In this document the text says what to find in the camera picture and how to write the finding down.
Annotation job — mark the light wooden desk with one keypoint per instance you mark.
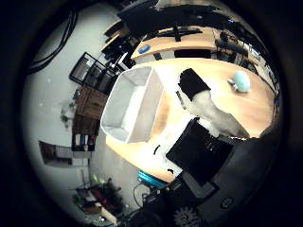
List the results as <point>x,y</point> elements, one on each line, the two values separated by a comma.
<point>186,42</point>

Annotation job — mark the black device on desk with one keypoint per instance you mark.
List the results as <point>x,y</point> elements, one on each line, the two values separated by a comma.
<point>232,44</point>

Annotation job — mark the brown wall niche box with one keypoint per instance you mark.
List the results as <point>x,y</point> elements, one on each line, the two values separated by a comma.
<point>55,153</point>

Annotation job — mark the potted green plant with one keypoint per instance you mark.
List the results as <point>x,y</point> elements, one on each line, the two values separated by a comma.
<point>66,115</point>

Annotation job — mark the blue round stool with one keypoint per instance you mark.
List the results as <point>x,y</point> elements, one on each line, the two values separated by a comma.
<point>150,179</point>

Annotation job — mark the teal plush toy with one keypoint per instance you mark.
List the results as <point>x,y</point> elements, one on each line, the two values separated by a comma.
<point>241,81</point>

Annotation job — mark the wooden drawer cabinet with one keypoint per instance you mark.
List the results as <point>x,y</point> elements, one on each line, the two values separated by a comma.
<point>91,102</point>

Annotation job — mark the white rectangular container bin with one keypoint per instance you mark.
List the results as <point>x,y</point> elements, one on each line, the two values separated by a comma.
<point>135,104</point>

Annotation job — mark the dark bookcase with books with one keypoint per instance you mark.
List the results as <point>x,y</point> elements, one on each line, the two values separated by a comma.
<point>84,134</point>

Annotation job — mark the black monitor stand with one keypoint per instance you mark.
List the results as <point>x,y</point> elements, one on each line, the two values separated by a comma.
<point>180,32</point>

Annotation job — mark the blue round pad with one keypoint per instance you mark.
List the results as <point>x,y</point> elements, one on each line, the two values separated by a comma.
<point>144,48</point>

